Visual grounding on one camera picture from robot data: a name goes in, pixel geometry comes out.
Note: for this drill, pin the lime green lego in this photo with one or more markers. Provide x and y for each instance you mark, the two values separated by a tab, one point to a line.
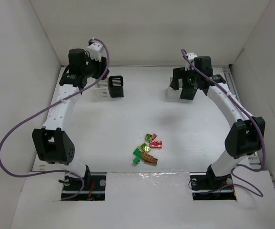
148	137
145	148

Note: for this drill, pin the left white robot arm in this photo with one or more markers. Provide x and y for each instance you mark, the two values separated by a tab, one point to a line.
51	141

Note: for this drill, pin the left white slotted bin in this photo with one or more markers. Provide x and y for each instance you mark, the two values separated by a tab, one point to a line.
102	89

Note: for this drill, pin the black slotted bin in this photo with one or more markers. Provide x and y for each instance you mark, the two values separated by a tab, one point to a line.
188	93
115	86

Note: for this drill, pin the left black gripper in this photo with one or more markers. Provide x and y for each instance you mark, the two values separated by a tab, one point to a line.
103	69

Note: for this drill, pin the right white slotted bin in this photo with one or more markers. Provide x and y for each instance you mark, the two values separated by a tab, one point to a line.
174	94

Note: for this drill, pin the orange lego plate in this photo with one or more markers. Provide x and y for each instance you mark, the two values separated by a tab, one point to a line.
147	158

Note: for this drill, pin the white slotted bin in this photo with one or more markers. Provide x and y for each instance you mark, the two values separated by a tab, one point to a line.
174	94
102	89

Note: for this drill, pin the left black slotted bin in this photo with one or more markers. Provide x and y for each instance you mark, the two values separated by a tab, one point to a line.
115	86

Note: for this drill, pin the green square lego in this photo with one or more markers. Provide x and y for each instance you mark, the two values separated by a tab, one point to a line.
137	152

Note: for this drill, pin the right black slotted bin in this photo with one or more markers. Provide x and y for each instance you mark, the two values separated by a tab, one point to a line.
188	93

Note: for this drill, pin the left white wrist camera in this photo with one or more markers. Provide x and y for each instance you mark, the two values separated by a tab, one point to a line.
94	51

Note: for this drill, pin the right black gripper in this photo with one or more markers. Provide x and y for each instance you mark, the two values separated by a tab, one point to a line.
183	78

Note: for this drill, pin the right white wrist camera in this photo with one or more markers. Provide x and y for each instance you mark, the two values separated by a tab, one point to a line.
190	56

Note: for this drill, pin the red lego plate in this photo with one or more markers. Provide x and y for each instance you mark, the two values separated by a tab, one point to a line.
156	144

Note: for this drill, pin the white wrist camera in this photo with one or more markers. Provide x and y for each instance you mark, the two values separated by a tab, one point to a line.
94	51
190	56

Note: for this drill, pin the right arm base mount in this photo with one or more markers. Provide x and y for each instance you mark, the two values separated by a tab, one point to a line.
203	189

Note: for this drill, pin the aluminium rail right side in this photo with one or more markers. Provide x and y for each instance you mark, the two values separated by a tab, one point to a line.
246	131

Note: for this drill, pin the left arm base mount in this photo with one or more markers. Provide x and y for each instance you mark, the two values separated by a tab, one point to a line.
94	191

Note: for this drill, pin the green L-shaped lego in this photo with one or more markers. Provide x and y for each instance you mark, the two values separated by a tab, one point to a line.
137	160

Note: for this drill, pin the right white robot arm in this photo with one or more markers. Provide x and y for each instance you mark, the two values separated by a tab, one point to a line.
207	82

